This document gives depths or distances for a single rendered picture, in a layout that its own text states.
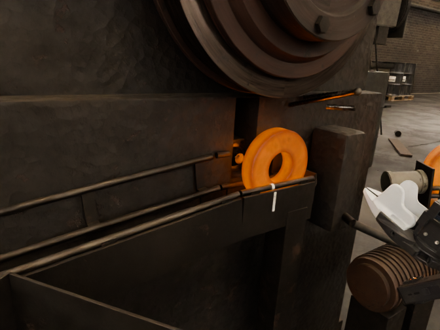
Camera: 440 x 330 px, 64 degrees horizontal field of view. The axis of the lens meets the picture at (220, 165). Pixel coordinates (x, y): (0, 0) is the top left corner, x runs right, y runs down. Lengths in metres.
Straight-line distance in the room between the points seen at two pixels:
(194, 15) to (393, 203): 0.38
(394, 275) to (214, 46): 0.61
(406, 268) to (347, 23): 0.56
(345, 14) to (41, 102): 0.46
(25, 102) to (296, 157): 0.49
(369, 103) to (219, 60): 0.58
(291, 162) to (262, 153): 0.09
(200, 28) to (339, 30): 0.21
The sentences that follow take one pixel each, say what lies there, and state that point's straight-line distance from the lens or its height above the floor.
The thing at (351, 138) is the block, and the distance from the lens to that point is 0.81.
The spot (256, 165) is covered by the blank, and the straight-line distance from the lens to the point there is 0.67.
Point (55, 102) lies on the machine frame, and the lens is 0.56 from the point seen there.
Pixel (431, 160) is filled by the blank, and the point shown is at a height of 0.73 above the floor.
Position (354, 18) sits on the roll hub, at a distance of 0.62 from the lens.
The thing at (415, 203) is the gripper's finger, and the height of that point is 0.76.
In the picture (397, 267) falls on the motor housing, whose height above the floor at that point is 0.52.
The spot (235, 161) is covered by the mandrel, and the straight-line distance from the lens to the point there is 0.74.
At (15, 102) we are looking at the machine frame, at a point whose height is 0.87.
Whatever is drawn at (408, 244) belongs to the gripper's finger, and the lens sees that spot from 0.54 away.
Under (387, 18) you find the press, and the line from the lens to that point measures 8.73.
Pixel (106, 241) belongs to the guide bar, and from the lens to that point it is 0.54.
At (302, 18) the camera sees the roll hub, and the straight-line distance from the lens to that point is 0.54.
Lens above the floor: 0.95
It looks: 17 degrees down
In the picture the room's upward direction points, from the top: 3 degrees clockwise
